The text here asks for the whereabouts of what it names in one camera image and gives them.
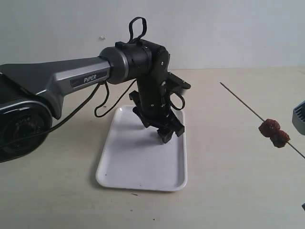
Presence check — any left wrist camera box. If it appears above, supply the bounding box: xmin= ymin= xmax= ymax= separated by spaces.
xmin=166 ymin=72 xmax=191 ymax=95

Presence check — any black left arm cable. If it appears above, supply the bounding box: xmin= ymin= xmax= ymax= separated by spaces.
xmin=0 ymin=17 xmax=186 ymax=148

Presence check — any thin metal skewer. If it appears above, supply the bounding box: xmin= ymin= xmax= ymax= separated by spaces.
xmin=219 ymin=82 xmax=305 ymax=159

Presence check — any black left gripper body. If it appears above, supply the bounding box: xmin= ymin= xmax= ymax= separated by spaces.
xmin=129 ymin=78 xmax=185 ymax=136

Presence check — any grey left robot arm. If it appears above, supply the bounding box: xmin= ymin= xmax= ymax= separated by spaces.
xmin=0 ymin=40 xmax=191 ymax=162

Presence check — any white rectangular plastic tray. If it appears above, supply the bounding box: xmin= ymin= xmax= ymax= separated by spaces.
xmin=95 ymin=105 xmax=187 ymax=192

